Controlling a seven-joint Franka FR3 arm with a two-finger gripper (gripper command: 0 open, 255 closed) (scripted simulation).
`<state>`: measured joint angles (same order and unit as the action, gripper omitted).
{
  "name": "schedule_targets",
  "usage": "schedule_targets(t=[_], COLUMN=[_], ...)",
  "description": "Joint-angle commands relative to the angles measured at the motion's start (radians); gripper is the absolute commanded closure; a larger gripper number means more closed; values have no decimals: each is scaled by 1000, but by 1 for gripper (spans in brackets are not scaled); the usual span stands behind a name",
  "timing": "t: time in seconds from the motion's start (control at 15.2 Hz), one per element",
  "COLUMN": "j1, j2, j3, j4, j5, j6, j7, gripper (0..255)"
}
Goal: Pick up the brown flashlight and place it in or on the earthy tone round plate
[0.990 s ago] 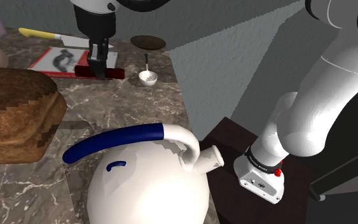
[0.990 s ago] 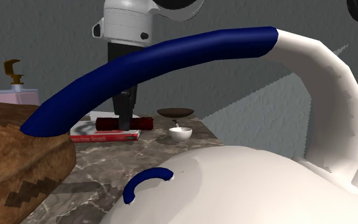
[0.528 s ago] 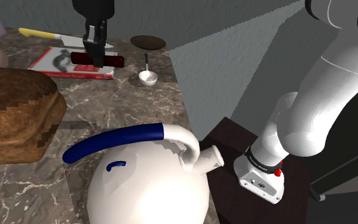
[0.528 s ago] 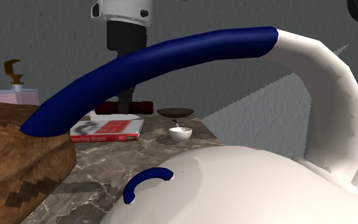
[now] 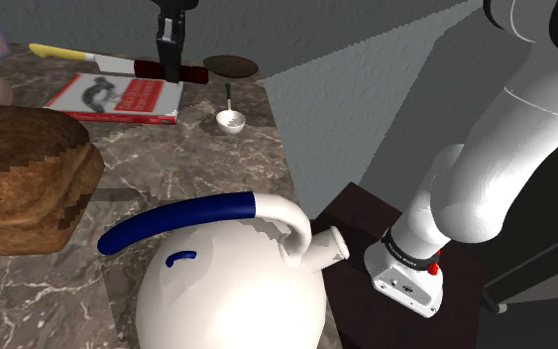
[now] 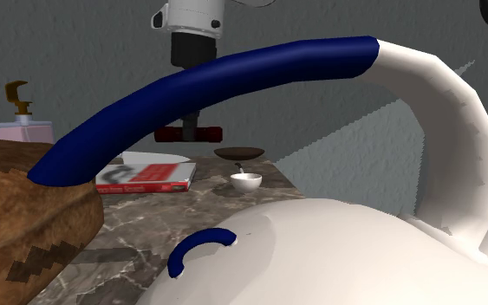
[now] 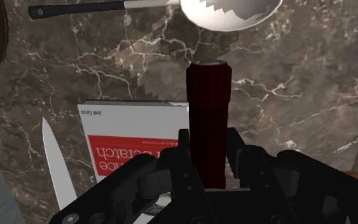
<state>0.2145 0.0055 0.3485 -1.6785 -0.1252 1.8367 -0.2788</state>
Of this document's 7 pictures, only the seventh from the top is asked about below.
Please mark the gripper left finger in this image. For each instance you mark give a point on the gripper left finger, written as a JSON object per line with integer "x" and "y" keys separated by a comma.
{"x": 119, "y": 186}

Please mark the white book with red panel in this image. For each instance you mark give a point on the white book with red panel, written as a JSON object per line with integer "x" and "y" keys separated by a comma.
{"x": 129, "y": 121}

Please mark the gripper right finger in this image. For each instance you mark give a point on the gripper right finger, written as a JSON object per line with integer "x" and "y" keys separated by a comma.
{"x": 305, "y": 186}

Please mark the white knife blade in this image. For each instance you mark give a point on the white knife blade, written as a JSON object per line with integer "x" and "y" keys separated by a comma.
{"x": 57, "y": 167}

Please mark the dark red flashlight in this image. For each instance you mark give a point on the dark red flashlight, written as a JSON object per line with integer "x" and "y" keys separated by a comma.
{"x": 209, "y": 108}

